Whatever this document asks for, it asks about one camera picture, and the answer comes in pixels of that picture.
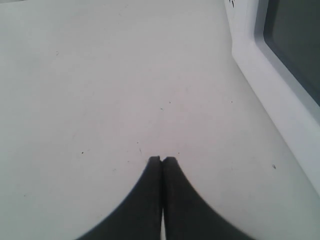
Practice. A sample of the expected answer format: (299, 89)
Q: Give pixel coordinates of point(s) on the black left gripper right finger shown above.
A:
(186, 215)

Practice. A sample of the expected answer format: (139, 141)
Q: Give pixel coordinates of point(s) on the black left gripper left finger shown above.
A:
(139, 215)

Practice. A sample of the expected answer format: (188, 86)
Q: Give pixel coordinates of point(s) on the white microwave oven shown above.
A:
(276, 44)

